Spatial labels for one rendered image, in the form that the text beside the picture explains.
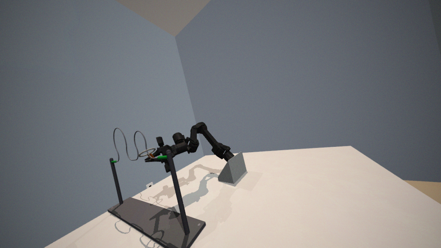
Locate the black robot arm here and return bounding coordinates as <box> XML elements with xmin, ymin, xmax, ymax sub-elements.
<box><xmin>160</xmin><ymin>122</ymin><xmax>234</xmax><ymax>161</ymax></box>

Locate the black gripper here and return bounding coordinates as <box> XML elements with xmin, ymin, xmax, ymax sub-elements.
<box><xmin>145</xmin><ymin>137</ymin><xmax>179</xmax><ymax>173</ymax></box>

